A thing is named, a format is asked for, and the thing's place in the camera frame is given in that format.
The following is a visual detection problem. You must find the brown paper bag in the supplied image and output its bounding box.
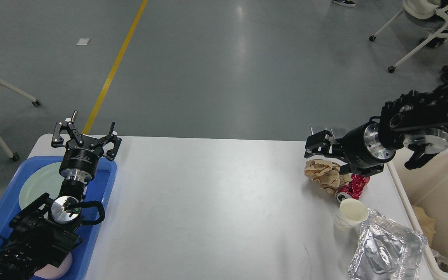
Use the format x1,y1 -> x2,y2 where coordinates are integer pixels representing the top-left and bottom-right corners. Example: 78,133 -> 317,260
412,205 -> 436,247

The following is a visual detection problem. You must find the red wrapper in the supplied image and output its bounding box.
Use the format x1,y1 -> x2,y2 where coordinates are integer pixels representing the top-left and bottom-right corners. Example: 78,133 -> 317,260
334,174 -> 370,203

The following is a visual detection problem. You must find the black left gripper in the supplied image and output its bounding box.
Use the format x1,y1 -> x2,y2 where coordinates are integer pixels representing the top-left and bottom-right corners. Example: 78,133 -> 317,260
51,111 -> 122,182

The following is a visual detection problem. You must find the pink HOME mug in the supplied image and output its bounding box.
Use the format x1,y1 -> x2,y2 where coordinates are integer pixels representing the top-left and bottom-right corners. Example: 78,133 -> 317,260
34,253 -> 73,280

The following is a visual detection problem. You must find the mint green plate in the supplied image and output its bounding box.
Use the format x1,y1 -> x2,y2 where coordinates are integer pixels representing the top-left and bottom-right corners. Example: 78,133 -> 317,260
18,163 -> 65,209

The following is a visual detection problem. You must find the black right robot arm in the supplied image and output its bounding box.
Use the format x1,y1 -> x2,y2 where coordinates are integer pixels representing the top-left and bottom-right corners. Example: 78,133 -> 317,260
304,82 -> 448,177

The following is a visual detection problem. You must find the person in jeans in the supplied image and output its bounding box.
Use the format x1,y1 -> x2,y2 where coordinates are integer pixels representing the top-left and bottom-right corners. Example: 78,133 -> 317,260
331,0 -> 355,7

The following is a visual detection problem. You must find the white office chair right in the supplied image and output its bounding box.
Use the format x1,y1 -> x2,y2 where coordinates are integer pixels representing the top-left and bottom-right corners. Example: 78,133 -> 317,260
369,0 -> 448,73

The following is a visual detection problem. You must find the crumpled aluminium foil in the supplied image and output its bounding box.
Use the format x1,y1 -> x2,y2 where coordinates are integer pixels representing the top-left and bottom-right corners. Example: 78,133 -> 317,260
347,208 -> 428,280

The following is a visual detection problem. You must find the brown paper ball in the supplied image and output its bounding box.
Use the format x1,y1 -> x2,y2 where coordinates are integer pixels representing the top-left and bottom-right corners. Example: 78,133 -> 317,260
304,158 -> 352,195

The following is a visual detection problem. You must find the floor outlet plate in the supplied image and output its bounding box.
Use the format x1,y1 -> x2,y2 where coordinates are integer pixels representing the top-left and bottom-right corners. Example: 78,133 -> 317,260
310,126 -> 331,135
330,126 -> 350,139

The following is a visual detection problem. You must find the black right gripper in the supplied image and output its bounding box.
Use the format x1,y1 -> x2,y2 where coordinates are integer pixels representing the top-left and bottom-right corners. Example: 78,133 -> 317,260
304,122 -> 396,177

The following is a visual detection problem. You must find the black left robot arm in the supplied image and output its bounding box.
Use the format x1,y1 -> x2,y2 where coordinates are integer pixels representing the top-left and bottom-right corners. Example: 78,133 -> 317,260
0,110 -> 122,280

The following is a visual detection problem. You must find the beige plastic bin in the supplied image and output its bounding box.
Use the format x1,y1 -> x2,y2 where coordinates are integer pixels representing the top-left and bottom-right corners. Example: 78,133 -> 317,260
387,149 -> 448,280

